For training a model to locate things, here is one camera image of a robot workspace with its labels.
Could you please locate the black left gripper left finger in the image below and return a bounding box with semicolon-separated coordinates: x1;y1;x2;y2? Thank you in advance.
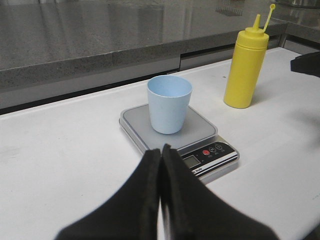
56;149;161;240

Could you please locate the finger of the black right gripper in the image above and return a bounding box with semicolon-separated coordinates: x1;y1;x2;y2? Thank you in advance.
290;51;320;77

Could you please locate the light blue plastic cup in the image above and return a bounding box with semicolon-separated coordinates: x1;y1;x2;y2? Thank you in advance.
147;75;193;134

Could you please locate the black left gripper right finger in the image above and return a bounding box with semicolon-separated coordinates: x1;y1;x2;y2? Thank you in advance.
161;144;278;240

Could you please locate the yellow squeeze bottle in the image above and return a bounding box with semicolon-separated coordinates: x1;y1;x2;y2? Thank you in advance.
223;3;276;109

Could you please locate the silver digital kitchen scale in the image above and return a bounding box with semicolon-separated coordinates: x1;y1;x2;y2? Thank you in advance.
119;104;240;184

